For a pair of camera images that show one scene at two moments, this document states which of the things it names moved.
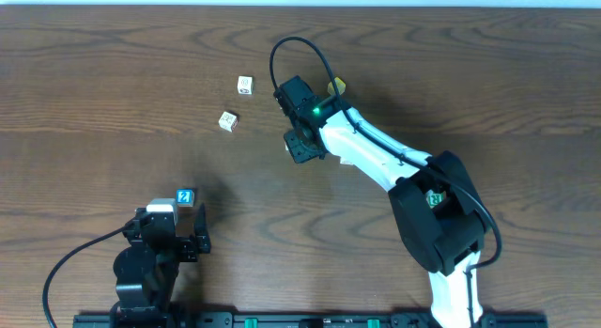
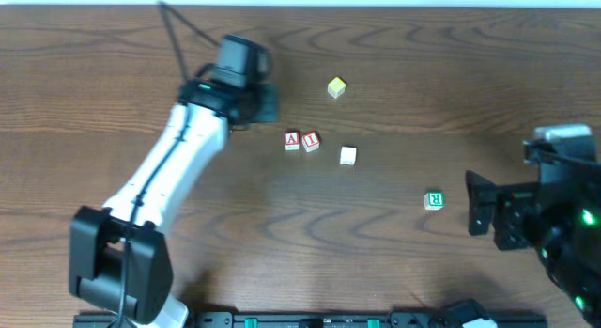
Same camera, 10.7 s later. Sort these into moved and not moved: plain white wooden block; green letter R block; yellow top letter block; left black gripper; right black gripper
Moved: left black gripper; right black gripper
Not moved: yellow top letter block; plain white wooden block; green letter R block
